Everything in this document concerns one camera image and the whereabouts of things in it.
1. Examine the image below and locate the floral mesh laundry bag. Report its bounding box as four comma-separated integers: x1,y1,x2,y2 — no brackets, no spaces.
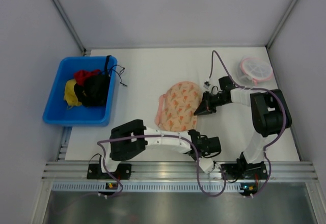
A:
154,81,202,132

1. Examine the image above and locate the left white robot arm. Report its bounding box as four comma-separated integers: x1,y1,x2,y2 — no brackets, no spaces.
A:
97,119,222,174

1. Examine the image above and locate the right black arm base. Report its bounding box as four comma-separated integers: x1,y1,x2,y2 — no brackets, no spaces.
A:
221,162,267,182

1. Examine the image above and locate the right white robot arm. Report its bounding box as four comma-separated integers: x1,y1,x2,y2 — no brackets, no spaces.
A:
194,76,292,172

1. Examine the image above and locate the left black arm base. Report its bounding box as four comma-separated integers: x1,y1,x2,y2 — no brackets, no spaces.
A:
87,162,132,180

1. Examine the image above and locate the round pink mesh laundry bag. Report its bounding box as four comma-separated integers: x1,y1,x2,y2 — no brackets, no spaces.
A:
237,57,274,86

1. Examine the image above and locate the black bra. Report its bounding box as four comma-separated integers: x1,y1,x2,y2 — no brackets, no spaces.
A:
74,55,127,107

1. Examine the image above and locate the red garment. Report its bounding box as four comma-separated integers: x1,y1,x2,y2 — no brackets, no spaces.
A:
73,69,101,86

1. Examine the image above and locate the yellow garment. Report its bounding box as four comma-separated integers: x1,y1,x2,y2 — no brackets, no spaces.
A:
64,79,82,110

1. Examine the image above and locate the blue plastic bin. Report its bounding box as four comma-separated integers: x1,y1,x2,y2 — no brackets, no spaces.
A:
43,56,118,127

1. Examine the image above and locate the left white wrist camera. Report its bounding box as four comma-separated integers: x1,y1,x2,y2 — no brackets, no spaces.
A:
199,158,220,174

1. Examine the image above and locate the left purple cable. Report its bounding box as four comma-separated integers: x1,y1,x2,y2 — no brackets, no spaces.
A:
96,132,227,198

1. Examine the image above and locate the aluminium mounting rail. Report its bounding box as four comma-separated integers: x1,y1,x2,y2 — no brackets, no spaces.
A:
41,161,318,182

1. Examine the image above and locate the slotted cable duct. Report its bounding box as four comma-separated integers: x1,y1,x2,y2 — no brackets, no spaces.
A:
52,182,257,193

